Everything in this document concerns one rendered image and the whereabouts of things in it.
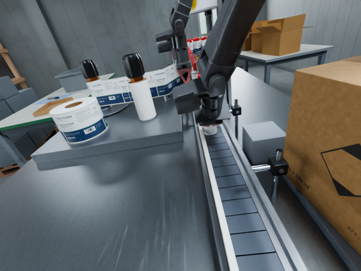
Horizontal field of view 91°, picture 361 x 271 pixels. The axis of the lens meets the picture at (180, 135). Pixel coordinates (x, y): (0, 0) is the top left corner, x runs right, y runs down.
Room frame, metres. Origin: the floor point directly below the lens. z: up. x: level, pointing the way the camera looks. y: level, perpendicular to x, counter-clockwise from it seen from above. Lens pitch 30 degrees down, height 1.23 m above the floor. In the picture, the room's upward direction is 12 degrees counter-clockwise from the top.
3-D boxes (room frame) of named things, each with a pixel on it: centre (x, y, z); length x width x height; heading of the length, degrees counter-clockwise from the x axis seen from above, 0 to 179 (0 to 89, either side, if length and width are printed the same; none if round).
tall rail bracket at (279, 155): (0.27, -0.16, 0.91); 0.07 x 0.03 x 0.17; 85
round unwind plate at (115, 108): (1.13, 0.44, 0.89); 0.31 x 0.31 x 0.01
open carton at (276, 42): (2.32, -1.43, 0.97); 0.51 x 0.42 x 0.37; 96
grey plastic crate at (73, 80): (2.69, 1.20, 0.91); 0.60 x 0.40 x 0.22; 4
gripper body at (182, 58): (0.84, -0.08, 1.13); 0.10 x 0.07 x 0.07; 176
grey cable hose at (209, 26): (1.05, -0.26, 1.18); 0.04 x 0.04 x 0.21
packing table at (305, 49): (3.17, -1.50, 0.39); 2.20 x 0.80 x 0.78; 1
